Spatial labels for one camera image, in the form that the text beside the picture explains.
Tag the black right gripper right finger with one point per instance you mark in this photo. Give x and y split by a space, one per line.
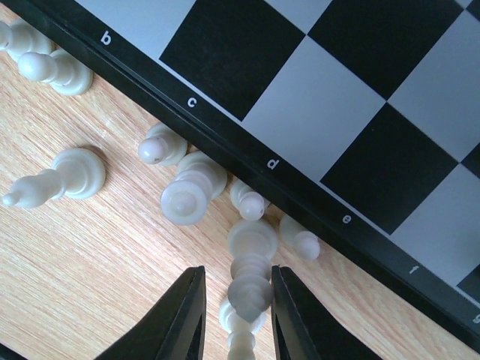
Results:
303 328

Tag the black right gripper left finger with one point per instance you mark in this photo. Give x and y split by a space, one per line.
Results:
174 328

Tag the white queen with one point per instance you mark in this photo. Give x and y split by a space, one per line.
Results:
252 245

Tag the white pawn front left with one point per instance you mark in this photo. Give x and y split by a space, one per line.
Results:
304 242

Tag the white rook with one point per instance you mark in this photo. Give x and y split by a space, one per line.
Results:
198 181

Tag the white bishop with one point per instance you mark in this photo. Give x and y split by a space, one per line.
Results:
77 173

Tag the black white chessboard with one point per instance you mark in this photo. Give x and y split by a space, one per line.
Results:
358 118

